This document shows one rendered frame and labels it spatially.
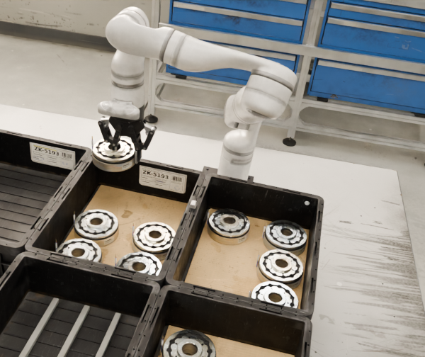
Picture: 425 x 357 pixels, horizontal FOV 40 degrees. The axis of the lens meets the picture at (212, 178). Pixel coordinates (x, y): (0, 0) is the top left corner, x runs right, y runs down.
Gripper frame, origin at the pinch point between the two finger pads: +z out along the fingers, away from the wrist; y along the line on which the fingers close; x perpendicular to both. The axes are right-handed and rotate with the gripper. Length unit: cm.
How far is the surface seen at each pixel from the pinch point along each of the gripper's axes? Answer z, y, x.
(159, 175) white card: 9.9, -6.4, -7.3
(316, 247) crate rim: 8.4, -47.3, 9.8
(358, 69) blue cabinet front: 50, -69, -184
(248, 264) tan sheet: 17.0, -33.2, 10.7
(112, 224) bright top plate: 14.0, 0.2, 10.0
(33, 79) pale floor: 101, 127, -201
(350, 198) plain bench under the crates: 31, -60, -42
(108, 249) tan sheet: 16.8, -0.7, 15.5
